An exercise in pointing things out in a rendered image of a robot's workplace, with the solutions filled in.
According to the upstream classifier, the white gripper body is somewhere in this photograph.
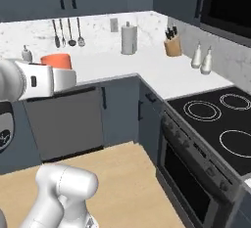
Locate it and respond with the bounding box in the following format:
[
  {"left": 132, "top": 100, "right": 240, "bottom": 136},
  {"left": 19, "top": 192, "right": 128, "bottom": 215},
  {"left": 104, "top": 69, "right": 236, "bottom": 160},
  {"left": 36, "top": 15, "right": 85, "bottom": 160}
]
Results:
[{"left": 52, "top": 68, "right": 78, "bottom": 94}]

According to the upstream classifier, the blue lower cabinet door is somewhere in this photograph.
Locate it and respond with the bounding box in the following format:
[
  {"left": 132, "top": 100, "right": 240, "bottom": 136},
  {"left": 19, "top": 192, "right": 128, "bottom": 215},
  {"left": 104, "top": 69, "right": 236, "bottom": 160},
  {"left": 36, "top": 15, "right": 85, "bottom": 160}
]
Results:
[{"left": 99, "top": 75, "right": 141, "bottom": 149}]

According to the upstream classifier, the blue base cabinet panel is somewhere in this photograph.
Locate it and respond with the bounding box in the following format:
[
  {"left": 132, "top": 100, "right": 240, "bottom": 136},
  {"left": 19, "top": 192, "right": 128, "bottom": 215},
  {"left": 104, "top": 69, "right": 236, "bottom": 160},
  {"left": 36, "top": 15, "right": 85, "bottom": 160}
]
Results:
[{"left": 0, "top": 100, "right": 44, "bottom": 176}]

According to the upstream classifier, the blue corner cabinet door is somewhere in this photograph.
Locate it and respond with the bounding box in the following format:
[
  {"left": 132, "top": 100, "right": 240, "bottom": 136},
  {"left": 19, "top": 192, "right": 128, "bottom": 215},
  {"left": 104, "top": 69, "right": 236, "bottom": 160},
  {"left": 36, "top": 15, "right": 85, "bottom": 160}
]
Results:
[{"left": 138, "top": 98, "right": 165, "bottom": 167}]

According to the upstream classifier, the orange pot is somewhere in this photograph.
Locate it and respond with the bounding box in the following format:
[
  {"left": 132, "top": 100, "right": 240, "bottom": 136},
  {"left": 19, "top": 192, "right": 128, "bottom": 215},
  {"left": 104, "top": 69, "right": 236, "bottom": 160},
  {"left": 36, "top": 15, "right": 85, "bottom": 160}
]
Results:
[{"left": 40, "top": 53, "right": 73, "bottom": 70}]

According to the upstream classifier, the hanging dark ladle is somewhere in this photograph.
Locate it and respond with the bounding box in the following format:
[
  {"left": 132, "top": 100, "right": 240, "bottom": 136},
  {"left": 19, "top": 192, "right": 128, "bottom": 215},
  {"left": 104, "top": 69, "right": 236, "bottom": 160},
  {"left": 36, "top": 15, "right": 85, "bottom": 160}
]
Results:
[{"left": 67, "top": 18, "right": 77, "bottom": 47}]

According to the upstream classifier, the hanging grey spatula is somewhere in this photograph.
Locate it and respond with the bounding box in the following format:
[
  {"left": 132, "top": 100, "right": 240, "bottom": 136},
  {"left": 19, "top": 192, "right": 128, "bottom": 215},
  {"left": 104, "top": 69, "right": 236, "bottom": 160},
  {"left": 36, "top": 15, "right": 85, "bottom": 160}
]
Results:
[{"left": 75, "top": 17, "right": 86, "bottom": 48}]

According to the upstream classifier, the hanging grey spoon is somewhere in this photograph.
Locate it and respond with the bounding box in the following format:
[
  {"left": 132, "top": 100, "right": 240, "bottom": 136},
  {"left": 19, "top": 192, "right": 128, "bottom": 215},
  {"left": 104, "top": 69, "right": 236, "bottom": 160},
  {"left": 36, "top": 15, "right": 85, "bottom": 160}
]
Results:
[{"left": 51, "top": 19, "right": 62, "bottom": 49}]

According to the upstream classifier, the hanging grey fork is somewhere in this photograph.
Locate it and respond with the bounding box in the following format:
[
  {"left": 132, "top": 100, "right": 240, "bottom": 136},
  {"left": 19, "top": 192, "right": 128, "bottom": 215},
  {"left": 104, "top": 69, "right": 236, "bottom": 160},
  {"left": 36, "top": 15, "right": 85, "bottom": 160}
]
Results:
[{"left": 58, "top": 18, "right": 67, "bottom": 48}]

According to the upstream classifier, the small grey bottle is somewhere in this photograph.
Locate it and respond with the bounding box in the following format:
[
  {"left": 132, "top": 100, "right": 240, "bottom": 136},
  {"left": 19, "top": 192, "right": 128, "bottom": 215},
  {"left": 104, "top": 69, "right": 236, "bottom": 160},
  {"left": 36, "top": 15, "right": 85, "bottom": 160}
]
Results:
[{"left": 21, "top": 44, "right": 33, "bottom": 64}]

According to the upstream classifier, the grey dishwasher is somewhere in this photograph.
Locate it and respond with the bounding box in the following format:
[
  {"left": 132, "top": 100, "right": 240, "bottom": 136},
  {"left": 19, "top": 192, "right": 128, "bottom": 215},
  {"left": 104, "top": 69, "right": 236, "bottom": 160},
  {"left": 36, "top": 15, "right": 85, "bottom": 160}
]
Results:
[{"left": 23, "top": 86, "right": 105, "bottom": 163}]

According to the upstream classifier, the white paper towel roll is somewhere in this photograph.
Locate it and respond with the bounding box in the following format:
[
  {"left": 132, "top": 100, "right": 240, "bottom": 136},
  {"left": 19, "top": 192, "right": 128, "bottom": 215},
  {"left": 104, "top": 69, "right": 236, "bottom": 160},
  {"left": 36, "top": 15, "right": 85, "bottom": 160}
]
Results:
[{"left": 121, "top": 21, "right": 138, "bottom": 56}]

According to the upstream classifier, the blue drawer front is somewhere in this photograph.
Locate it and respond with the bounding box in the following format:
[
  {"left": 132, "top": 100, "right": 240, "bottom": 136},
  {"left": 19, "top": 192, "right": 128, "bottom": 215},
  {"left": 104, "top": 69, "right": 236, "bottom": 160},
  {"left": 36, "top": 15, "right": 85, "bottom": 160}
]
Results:
[{"left": 139, "top": 80, "right": 166, "bottom": 113}]

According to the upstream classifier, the wooden knife block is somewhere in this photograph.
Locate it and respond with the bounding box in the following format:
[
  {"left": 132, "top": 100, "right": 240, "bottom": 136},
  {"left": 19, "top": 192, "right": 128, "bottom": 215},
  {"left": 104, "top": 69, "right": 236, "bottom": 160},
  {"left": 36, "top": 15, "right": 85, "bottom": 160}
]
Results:
[{"left": 163, "top": 24, "right": 183, "bottom": 58}]

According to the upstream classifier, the white bottle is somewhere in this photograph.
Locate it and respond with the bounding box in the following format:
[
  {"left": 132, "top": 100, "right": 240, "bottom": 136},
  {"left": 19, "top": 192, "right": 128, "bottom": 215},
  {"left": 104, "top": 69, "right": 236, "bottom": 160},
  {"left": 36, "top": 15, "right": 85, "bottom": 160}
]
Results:
[
  {"left": 190, "top": 41, "right": 203, "bottom": 69},
  {"left": 200, "top": 45, "right": 214, "bottom": 76}
]

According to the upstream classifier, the black hob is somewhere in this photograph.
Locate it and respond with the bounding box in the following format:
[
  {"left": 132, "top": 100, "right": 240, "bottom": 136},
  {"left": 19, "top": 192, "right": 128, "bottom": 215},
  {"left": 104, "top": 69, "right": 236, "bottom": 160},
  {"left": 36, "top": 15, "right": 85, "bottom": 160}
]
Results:
[{"left": 166, "top": 86, "right": 251, "bottom": 178}]

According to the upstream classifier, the grey oven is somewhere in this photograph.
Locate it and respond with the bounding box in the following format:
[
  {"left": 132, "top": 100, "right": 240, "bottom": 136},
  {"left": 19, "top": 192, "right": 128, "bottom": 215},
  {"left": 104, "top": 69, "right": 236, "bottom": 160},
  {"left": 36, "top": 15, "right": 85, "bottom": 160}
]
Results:
[{"left": 155, "top": 104, "right": 251, "bottom": 228}]

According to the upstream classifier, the black microwave oven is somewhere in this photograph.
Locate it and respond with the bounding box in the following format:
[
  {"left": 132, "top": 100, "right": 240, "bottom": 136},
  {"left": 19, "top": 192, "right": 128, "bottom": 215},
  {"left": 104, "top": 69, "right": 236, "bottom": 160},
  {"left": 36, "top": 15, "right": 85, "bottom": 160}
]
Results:
[{"left": 195, "top": 0, "right": 251, "bottom": 48}]

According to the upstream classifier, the black cabinet door handle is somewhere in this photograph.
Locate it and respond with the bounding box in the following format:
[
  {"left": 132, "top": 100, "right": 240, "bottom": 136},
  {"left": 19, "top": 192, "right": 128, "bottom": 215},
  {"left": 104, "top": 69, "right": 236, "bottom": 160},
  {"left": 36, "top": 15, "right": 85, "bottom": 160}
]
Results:
[{"left": 100, "top": 86, "right": 108, "bottom": 111}]

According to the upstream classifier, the grey wall socket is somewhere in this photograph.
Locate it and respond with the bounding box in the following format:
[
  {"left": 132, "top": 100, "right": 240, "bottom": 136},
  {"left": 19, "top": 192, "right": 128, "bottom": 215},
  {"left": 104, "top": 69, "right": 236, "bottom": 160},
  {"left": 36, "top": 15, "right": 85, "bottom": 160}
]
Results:
[{"left": 109, "top": 17, "right": 120, "bottom": 33}]

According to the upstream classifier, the black corner door handle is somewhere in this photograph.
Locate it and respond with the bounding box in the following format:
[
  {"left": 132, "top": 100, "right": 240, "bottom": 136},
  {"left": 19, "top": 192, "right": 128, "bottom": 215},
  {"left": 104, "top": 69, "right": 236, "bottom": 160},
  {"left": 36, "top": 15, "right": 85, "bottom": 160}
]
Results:
[{"left": 137, "top": 100, "right": 144, "bottom": 121}]

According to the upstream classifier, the black drawer handle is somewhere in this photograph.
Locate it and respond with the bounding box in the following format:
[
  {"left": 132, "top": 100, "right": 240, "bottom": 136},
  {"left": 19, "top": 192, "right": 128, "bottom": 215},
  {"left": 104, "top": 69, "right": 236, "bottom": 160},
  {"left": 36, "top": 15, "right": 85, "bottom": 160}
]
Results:
[{"left": 144, "top": 92, "right": 158, "bottom": 104}]

